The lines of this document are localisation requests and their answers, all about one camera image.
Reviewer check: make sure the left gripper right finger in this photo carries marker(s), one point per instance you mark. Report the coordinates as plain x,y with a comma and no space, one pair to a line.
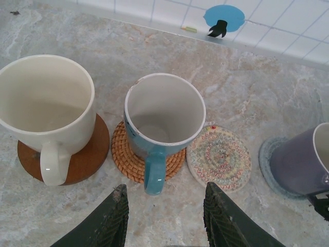
226,223

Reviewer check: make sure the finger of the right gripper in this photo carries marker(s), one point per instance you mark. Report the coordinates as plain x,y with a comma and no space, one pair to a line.
322,205

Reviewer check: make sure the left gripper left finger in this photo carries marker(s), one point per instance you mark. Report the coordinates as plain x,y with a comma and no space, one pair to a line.
108,221

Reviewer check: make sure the purple mug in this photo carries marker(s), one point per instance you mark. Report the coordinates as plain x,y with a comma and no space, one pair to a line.
293,164

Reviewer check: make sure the dark wooden round coaster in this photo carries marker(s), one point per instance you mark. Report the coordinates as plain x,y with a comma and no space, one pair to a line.
84,164

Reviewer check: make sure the multicolour woven cotton coaster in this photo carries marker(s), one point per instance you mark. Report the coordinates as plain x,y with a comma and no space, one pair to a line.
221,162

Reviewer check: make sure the woven rattan coaster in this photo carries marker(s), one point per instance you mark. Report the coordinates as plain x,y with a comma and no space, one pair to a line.
123,159

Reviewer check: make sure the blue woven cotton coaster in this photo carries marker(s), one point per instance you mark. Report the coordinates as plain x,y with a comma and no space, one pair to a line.
266,159

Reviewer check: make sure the teal mug white inside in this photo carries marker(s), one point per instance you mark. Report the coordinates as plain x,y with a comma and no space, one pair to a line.
164,110

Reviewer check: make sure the white ceramic mug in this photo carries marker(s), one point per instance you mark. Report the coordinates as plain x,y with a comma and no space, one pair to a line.
51,103

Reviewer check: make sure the small green yellow tag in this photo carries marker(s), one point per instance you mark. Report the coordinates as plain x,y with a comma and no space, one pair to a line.
190,28

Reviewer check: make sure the penguin blue patch sticker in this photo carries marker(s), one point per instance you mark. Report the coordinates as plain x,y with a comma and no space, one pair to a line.
223,14

